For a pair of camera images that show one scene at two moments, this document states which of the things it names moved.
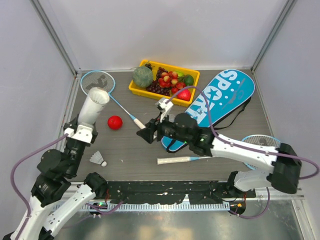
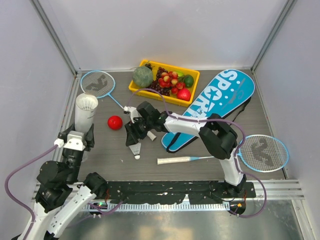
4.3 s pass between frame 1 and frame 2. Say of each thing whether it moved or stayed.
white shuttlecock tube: moved
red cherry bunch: stayed
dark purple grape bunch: stayed
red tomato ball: stayed
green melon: stayed
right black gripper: moved
